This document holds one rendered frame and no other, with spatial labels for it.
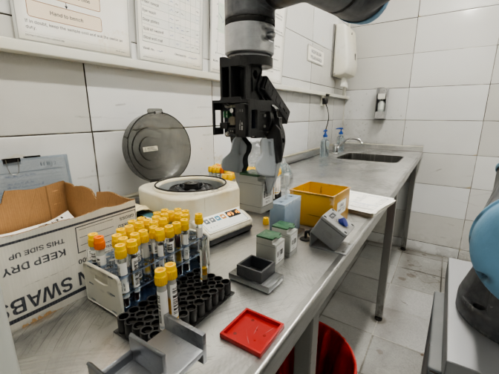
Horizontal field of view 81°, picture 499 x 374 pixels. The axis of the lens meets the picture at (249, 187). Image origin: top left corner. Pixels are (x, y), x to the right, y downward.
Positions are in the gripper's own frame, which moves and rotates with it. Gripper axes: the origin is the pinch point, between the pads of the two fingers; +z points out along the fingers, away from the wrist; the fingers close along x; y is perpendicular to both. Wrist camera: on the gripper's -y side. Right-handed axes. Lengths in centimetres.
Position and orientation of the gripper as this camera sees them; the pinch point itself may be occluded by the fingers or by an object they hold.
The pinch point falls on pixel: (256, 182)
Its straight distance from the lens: 51.7
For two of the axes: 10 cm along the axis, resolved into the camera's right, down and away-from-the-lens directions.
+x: 8.2, 1.4, -5.5
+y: -5.7, 2.0, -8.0
